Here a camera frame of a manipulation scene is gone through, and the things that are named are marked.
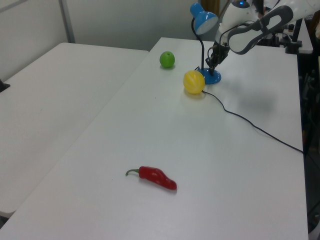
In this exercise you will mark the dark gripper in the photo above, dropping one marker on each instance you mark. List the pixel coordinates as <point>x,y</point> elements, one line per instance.
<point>218,53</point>

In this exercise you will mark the blue desk lamp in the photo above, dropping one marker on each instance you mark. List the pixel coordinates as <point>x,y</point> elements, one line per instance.
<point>203,21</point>

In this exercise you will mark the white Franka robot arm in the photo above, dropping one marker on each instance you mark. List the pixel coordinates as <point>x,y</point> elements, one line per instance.
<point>252,27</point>

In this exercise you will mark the yellow striped toy melon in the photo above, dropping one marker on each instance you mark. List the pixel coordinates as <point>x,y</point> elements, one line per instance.
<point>194,82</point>

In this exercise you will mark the green toy apple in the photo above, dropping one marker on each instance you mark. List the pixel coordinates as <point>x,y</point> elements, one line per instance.
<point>167,59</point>

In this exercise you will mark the red toy chili pepper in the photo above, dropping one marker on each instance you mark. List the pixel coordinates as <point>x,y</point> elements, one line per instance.
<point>156,177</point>

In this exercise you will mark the white side table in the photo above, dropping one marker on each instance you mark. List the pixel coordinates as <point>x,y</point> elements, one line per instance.
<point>55,110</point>

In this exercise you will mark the black clamp on side table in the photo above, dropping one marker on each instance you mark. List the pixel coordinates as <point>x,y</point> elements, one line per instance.
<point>3,86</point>

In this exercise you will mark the black table clamp mount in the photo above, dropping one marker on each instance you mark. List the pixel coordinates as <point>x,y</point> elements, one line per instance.
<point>295,42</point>

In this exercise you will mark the grey partition post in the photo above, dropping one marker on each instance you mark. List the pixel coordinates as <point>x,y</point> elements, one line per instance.
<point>67,21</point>

